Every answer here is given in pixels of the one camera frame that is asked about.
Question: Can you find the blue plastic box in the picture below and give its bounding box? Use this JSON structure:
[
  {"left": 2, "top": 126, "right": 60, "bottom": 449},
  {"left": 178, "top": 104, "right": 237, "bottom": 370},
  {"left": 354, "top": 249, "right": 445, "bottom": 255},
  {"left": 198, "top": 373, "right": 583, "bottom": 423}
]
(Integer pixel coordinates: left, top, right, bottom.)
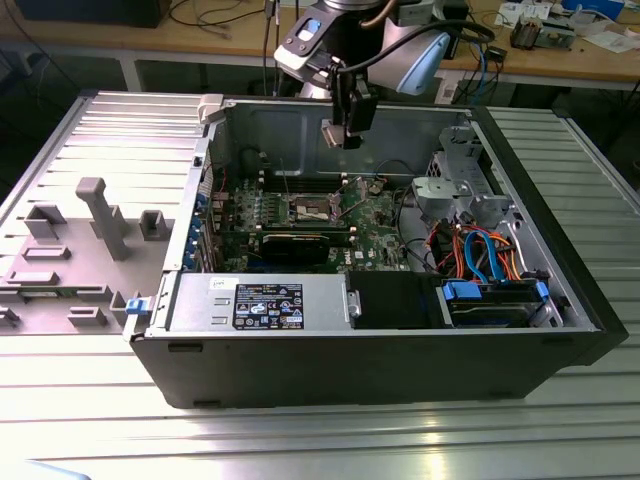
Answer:
[{"left": 559, "top": 0, "right": 626, "bottom": 19}]

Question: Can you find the black graphics card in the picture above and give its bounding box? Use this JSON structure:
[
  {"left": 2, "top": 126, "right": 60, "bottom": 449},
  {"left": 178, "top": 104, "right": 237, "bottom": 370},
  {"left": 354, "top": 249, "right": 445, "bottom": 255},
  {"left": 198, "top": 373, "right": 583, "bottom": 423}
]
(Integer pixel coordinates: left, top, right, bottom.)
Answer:
[{"left": 259, "top": 230, "right": 332, "bottom": 267}]

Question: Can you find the black PC case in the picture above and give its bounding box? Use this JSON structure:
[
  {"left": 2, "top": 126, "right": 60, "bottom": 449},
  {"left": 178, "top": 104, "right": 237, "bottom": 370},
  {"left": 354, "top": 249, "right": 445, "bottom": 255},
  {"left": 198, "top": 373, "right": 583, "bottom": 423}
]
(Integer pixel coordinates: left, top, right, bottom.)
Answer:
[{"left": 122, "top": 89, "right": 630, "bottom": 411}]

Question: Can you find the grey parts rack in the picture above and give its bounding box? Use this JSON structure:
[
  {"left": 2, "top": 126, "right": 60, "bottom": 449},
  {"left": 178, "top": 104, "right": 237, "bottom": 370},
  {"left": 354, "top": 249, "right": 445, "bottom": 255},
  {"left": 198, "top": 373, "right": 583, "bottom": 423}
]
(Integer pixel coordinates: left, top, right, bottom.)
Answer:
[{"left": 0, "top": 177, "right": 174, "bottom": 336}]

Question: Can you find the orange wire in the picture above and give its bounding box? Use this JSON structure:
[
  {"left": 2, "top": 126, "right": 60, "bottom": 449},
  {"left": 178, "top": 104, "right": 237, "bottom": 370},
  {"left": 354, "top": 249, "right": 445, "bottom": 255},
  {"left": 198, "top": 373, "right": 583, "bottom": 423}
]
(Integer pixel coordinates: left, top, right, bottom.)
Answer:
[{"left": 489, "top": 230, "right": 526, "bottom": 281}]

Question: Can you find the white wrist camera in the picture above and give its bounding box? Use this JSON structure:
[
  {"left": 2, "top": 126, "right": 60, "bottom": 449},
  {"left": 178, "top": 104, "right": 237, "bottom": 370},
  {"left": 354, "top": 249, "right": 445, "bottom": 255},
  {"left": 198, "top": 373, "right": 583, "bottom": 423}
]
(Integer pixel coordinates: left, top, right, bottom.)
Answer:
[{"left": 273, "top": 13, "right": 334, "bottom": 71}]

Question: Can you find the thin metal locking lever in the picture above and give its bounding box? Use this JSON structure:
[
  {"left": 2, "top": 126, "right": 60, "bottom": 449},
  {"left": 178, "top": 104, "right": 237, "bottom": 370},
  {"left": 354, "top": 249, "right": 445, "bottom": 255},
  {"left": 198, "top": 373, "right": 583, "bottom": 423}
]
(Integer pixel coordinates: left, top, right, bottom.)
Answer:
[{"left": 278, "top": 157, "right": 295, "bottom": 202}]

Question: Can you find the wooden workbench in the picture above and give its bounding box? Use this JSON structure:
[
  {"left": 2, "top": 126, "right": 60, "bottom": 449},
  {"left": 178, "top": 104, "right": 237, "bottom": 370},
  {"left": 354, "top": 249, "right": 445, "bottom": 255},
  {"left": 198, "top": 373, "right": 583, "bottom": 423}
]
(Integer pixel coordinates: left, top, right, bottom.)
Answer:
[{"left": 0, "top": 0, "right": 640, "bottom": 94}]

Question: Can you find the metal socket cover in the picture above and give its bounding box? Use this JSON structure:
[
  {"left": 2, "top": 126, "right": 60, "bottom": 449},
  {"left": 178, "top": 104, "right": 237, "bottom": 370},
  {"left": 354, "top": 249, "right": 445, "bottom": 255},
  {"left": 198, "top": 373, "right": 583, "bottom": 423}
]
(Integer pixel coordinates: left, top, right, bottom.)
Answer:
[{"left": 333, "top": 175, "right": 374, "bottom": 216}]

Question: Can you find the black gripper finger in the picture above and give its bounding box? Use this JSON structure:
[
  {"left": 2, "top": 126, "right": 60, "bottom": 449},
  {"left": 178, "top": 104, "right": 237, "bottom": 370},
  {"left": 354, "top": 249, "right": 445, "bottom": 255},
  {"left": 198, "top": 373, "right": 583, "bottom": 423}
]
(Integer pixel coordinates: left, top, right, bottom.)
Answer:
[
  {"left": 342, "top": 88, "right": 378, "bottom": 152},
  {"left": 330, "top": 66, "right": 353, "bottom": 130}
]

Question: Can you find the CPU cooler heatsink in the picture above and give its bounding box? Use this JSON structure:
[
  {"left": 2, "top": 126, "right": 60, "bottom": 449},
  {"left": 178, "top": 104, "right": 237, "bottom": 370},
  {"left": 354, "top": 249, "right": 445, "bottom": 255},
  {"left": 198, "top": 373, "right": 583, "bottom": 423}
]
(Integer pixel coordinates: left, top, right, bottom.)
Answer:
[{"left": 509, "top": 13, "right": 545, "bottom": 51}]

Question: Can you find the blue network cable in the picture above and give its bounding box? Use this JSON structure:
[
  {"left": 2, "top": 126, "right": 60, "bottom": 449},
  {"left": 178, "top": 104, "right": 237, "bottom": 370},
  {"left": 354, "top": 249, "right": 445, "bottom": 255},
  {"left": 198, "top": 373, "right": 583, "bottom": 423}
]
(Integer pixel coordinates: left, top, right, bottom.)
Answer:
[{"left": 469, "top": 39, "right": 496, "bottom": 91}]

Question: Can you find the black disk bay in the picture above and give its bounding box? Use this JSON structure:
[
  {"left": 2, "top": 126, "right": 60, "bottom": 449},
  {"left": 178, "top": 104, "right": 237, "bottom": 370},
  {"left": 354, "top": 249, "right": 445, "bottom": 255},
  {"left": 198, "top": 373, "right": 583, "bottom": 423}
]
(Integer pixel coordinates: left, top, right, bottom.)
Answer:
[{"left": 349, "top": 272, "right": 441, "bottom": 331}]

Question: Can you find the blue flat wire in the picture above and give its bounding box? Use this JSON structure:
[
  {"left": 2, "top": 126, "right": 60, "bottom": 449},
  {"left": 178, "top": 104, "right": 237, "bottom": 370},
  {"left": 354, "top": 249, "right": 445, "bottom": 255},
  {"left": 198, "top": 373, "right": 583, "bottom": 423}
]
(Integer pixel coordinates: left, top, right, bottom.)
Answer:
[
  {"left": 480, "top": 233, "right": 507, "bottom": 285},
  {"left": 463, "top": 230, "right": 494, "bottom": 282}
]

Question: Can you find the silver power supply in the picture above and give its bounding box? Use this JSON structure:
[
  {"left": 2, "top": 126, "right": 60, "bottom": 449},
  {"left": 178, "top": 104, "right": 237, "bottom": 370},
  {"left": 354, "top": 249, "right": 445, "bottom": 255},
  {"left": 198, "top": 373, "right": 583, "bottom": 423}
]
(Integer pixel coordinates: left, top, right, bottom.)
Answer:
[{"left": 167, "top": 272, "right": 351, "bottom": 334}]

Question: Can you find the hard disk in blue carrier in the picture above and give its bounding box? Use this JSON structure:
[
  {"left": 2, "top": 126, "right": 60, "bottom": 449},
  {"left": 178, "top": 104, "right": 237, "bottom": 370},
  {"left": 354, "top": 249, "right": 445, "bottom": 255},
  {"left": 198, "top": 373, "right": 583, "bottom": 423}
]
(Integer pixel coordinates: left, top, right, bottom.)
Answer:
[{"left": 437, "top": 279, "right": 551, "bottom": 329}]

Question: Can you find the circuit board assembly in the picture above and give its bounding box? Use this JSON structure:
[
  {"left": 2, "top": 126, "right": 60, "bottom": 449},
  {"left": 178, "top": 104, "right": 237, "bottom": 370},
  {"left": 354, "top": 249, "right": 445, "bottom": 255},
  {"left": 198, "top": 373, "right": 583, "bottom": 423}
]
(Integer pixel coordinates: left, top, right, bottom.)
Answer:
[{"left": 542, "top": 19, "right": 576, "bottom": 51}]

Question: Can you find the large black box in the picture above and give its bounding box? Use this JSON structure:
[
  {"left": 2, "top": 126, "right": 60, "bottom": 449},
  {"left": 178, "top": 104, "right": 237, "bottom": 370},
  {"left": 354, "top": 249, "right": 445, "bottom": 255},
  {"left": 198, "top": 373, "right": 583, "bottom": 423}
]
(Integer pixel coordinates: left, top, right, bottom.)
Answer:
[{"left": 14, "top": 0, "right": 174, "bottom": 29}]

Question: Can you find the silver metal drive cage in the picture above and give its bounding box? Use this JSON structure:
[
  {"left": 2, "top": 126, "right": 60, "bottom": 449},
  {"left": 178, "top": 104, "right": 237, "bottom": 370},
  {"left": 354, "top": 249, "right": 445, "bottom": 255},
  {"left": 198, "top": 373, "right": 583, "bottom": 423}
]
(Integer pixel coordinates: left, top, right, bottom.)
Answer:
[{"left": 409, "top": 123, "right": 519, "bottom": 229}]

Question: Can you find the silver CPU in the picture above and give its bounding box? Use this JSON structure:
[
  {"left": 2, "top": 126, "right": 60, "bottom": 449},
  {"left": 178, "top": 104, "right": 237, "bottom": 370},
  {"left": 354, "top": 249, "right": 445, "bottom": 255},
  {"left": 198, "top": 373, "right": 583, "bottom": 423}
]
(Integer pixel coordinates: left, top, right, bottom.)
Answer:
[{"left": 319, "top": 118, "right": 347, "bottom": 149}]

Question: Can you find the black camera cable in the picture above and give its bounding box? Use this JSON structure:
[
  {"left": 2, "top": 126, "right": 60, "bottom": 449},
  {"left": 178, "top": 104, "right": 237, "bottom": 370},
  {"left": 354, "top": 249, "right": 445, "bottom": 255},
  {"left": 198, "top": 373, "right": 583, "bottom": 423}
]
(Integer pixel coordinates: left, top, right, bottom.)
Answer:
[{"left": 334, "top": 19, "right": 499, "bottom": 76}]

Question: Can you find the thick black wire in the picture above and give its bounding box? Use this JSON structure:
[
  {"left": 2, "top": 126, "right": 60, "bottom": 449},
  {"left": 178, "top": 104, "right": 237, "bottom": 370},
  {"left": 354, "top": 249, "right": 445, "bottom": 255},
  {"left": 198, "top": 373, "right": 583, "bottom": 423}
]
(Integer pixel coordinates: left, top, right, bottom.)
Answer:
[{"left": 394, "top": 187, "right": 439, "bottom": 274}]

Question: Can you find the small black desktop box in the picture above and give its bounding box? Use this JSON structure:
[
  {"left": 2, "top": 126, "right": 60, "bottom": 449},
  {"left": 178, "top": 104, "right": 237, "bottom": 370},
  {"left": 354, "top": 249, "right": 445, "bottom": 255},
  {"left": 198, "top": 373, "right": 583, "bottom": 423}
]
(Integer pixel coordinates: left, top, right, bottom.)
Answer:
[{"left": 443, "top": 0, "right": 470, "bottom": 61}]

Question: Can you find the green motherboard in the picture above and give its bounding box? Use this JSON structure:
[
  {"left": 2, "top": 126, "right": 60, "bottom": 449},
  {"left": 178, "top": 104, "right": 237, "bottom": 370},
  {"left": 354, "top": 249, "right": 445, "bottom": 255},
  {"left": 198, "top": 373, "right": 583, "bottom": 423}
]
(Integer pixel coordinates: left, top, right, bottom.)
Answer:
[{"left": 207, "top": 172, "right": 416, "bottom": 274}]

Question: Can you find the white paper sheet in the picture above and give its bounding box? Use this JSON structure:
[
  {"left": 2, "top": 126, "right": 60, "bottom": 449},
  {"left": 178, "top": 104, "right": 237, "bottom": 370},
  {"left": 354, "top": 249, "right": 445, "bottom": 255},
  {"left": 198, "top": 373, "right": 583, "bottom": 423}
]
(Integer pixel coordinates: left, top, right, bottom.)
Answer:
[{"left": 584, "top": 19, "right": 640, "bottom": 56}]

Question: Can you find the grey case latch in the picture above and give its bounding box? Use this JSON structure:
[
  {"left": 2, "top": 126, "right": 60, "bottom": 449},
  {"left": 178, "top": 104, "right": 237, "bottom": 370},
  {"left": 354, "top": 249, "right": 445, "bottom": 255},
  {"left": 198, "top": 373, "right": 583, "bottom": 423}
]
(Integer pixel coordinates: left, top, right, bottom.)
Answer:
[{"left": 197, "top": 93, "right": 227, "bottom": 125}]

